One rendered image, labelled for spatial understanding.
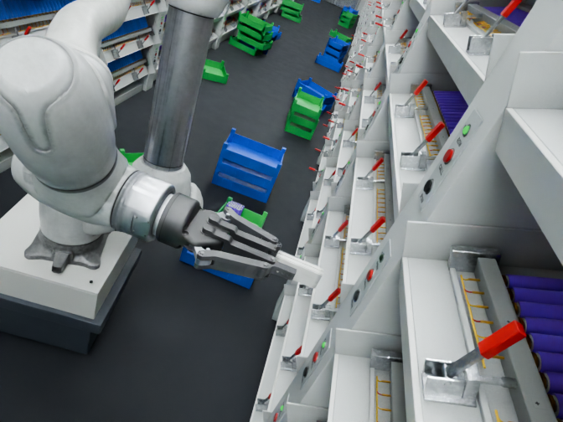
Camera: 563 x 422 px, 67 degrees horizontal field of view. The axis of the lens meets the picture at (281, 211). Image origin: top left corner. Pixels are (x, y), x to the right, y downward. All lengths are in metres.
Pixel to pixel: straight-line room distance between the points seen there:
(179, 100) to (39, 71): 0.61
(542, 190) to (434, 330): 0.17
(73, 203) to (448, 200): 0.45
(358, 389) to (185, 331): 0.98
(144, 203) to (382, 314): 0.35
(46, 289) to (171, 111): 0.55
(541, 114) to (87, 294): 1.04
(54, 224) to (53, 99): 0.74
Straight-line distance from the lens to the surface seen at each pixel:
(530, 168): 0.38
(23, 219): 1.37
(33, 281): 1.23
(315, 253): 1.41
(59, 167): 0.51
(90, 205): 0.60
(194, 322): 1.55
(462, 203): 0.50
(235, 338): 1.55
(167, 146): 1.08
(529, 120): 0.43
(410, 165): 0.74
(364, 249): 0.83
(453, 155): 0.51
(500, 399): 0.41
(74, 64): 0.47
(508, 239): 0.53
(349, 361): 0.64
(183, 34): 1.01
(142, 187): 0.60
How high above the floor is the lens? 1.20
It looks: 33 degrees down
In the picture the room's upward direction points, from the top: 24 degrees clockwise
